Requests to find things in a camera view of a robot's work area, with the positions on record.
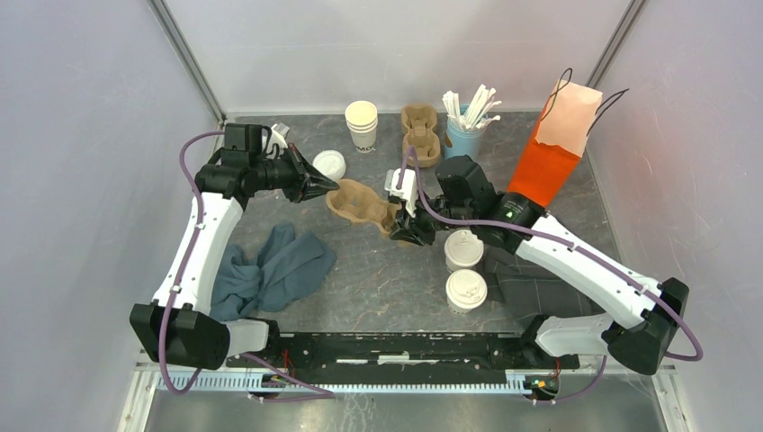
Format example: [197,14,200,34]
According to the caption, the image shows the white cable duct strip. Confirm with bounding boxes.
[191,371,531,395]

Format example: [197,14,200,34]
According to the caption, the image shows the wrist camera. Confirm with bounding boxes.
[384,168,419,218]
[223,123,290,159]

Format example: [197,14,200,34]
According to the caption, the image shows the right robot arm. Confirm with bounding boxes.
[389,190,689,375]

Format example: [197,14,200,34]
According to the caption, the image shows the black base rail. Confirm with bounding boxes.
[257,319,580,385]

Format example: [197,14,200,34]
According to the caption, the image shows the stack of paper cups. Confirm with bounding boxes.
[345,101,378,153]

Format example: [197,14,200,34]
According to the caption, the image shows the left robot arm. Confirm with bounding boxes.
[130,144,339,370]

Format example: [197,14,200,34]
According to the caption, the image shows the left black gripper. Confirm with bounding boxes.
[251,143,340,204]

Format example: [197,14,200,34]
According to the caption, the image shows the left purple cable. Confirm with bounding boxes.
[157,130,337,400]

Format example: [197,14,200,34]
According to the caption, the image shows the blue straw holder cup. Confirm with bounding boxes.
[443,119,487,160]

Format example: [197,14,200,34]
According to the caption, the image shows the orange paper bag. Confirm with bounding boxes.
[507,67,628,207]

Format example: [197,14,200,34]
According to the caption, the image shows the stack of white lids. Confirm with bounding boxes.
[312,150,346,182]

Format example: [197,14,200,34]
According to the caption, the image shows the blue-grey cloth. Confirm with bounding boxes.
[209,223,337,322]

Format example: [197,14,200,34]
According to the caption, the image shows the white wrapped straws bundle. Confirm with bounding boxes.
[442,85,502,132]

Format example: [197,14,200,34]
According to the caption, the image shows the dark grey checked cloth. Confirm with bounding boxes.
[476,246,603,329]

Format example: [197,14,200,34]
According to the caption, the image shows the lidded white coffee cup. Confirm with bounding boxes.
[445,269,488,314]

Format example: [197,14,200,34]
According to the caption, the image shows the brown cardboard cup carrier stack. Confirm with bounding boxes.
[400,103,442,168]

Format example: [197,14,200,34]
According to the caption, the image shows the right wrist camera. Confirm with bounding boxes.
[384,168,419,218]

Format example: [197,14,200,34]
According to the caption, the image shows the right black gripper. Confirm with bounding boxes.
[389,187,474,247]

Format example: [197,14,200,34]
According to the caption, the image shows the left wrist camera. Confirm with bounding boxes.
[223,123,290,159]

